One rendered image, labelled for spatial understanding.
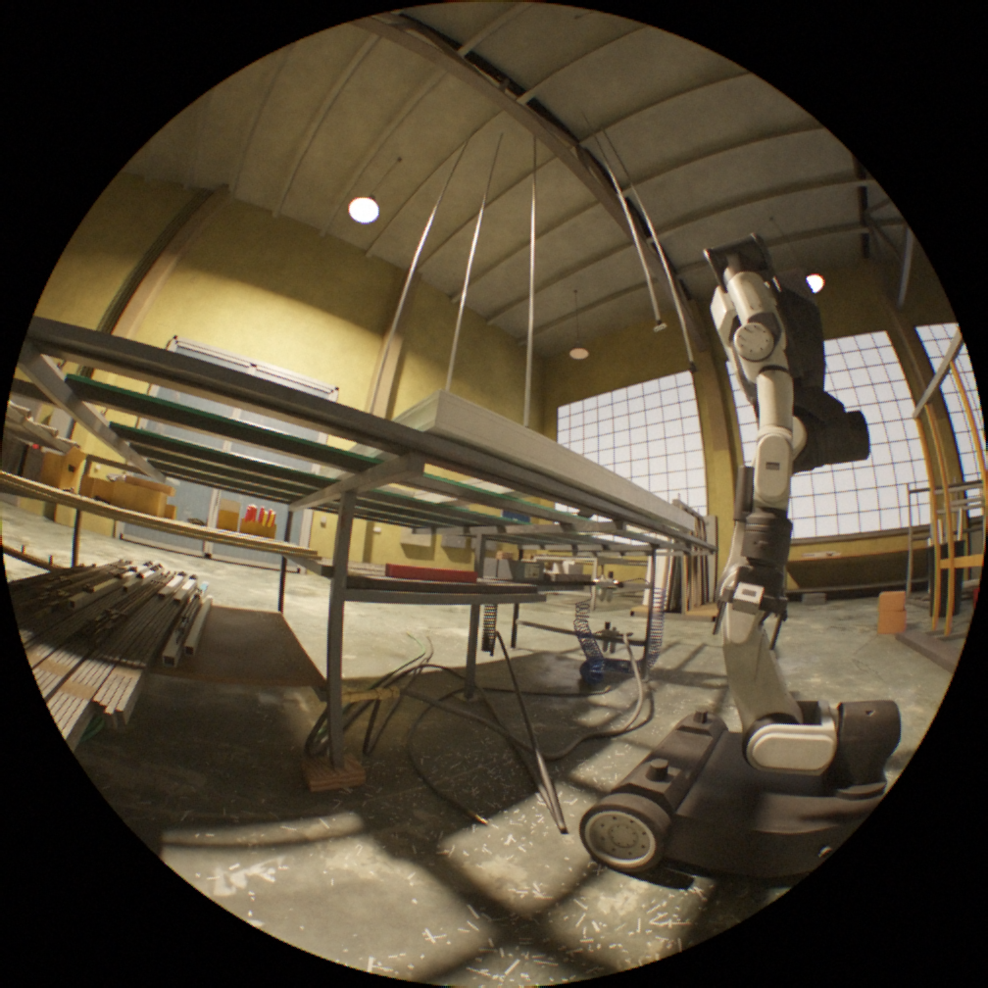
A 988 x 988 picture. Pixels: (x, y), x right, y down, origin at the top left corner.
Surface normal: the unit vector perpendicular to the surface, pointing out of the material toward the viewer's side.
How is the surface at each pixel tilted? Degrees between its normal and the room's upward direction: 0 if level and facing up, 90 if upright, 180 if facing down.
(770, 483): 90
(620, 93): 180
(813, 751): 90
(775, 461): 90
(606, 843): 90
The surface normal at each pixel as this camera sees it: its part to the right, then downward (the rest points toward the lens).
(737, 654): -0.70, 0.23
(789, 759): -0.74, -0.20
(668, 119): -0.08, 0.97
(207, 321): 0.68, -0.10
